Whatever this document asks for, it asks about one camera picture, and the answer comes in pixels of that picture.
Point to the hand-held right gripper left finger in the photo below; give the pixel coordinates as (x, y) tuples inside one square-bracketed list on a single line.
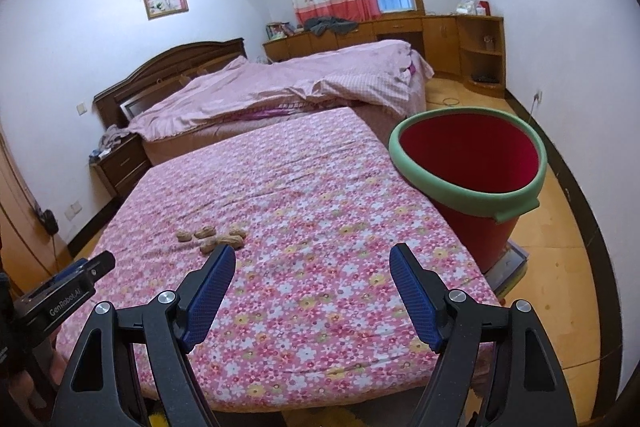
[(207, 297)]

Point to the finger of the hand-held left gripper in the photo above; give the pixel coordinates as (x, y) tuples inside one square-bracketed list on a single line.
[(97, 266)]

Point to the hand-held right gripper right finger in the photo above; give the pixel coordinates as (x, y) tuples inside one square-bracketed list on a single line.
[(415, 297)]

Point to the red bucket with green rim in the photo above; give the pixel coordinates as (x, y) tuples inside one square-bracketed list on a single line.
[(470, 167)]

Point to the person's left hand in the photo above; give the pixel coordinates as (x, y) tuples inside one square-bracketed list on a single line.
[(25, 382)]

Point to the peanut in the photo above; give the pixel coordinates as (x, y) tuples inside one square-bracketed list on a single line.
[(205, 233), (184, 236), (210, 247), (231, 238)]

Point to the white power socket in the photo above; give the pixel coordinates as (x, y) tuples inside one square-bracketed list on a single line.
[(75, 207)]

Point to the flat printed box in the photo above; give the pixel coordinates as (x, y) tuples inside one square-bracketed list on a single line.
[(510, 267)]

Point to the dark wooden nightstand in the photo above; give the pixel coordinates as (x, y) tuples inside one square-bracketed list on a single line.
[(122, 169)]

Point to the wooden wardrobe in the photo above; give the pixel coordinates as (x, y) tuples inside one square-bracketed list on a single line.
[(12, 207)]

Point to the pink floral tablecloth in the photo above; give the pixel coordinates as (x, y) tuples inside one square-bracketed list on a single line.
[(300, 217)]

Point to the pile of clothes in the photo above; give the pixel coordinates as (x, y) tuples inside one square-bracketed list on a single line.
[(112, 137)]

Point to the dark wooden bed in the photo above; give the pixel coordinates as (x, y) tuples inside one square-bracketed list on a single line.
[(165, 67)]

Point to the small black device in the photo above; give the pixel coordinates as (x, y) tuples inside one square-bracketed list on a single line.
[(484, 78)]

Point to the pink checked blanket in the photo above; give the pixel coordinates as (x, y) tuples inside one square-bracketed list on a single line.
[(300, 82)]

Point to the wooden corner shelf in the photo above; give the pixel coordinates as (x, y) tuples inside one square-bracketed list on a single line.
[(482, 62)]

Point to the long wooden desk cabinet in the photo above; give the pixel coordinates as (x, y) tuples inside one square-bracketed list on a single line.
[(400, 29)]

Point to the row of books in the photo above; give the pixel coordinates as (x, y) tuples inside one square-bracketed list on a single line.
[(280, 31)]

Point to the grey clothing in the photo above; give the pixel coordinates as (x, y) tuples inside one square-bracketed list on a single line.
[(330, 26)]

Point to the white plastic bag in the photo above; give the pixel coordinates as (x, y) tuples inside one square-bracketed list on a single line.
[(467, 7)]

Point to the small red box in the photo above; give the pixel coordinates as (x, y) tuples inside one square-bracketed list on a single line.
[(483, 7)]

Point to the white light switch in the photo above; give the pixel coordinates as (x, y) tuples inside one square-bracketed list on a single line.
[(81, 110)]

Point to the white wall socket with plug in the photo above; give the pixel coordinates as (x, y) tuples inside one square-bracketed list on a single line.
[(538, 96)]

